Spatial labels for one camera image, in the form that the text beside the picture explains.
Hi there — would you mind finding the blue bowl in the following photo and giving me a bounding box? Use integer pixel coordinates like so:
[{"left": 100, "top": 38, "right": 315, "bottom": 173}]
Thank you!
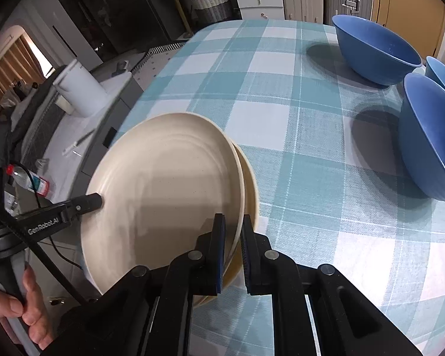
[
  {"left": 425, "top": 56, "right": 445, "bottom": 90},
  {"left": 398, "top": 73, "right": 445, "bottom": 202},
  {"left": 332, "top": 15, "right": 422, "bottom": 86}
]

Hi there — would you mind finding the white electric kettle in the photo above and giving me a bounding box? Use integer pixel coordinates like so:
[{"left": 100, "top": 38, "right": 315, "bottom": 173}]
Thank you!
[{"left": 53, "top": 59, "right": 107, "bottom": 117}]

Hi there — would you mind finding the cream plate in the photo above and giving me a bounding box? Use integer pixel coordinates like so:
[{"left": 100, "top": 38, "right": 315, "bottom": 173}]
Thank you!
[
  {"left": 81, "top": 112, "right": 245, "bottom": 293},
  {"left": 188, "top": 141, "right": 259, "bottom": 288}
]

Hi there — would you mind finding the teal checked tablecloth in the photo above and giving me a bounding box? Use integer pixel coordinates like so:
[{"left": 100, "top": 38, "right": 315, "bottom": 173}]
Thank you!
[{"left": 120, "top": 20, "right": 445, "bottom": 355}]

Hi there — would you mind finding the woven laundry basket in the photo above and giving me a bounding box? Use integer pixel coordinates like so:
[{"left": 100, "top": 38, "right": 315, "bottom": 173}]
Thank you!
[{"left": 191, "top": 0, "right": 233, "bottom": 25}]

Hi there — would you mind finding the wooden door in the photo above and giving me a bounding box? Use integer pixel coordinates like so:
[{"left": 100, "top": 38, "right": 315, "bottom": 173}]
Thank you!
[{"left": 371, "top": 0, "right": 445, "bottom": 59}]

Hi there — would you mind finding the person's left hand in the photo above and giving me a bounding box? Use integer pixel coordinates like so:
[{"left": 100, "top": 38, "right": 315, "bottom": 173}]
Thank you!
[{"left": 0, "top": 264, "right": 54, "bottom": 350}]

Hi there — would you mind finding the grey white side cabinet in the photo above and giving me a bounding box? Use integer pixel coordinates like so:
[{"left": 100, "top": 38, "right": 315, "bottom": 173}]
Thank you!
[{"left": 20, "top": 71, "right": 143, "bottom": 204}]

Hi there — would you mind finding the blue bowl front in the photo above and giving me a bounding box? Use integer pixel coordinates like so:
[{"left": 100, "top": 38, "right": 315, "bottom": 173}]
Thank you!
[{"left": 398, "top": 73, "right": 445, "bottom": 202}]

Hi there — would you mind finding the plastic water bottle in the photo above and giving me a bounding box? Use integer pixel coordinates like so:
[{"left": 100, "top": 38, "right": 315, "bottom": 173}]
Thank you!
[{"left": 6, "top": 164, "right": 50, "bottom": 197}]

